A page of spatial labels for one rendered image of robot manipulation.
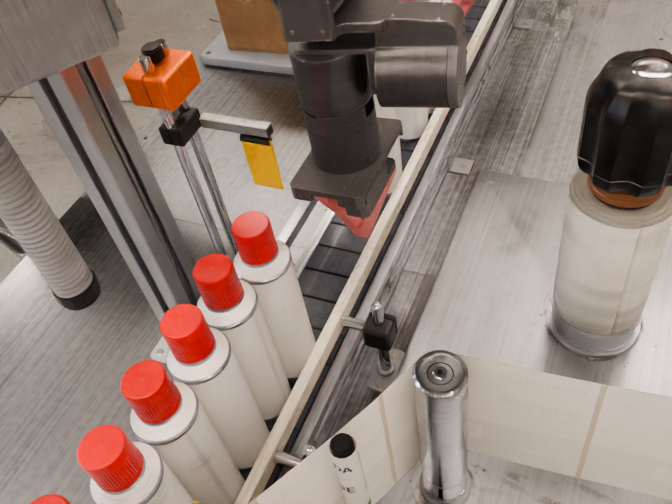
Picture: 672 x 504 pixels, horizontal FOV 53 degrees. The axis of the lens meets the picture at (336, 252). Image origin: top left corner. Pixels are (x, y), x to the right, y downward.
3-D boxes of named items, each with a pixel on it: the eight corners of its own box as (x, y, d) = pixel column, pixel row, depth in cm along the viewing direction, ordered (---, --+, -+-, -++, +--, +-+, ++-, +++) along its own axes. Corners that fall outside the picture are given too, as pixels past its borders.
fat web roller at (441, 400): (463, 518, 57) (463, 410, 43) (412, 500, 59) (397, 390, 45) (477, 470, 60) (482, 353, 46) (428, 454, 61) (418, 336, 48)
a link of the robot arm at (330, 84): (297, 8, 51) (274, 49, 47) (386, 5, 49) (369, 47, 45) (314, 86, 56) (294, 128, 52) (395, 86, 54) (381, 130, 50)
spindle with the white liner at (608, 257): (633, 368, 64) (721, 114, 42) (538, 344, 68) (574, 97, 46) (644, 298, 69) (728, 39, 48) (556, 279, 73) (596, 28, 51)
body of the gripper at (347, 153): (405, 137, 59) (397, 63, 54) (364, 215, 53) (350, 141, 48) (338, 128, 62) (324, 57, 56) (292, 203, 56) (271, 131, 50)
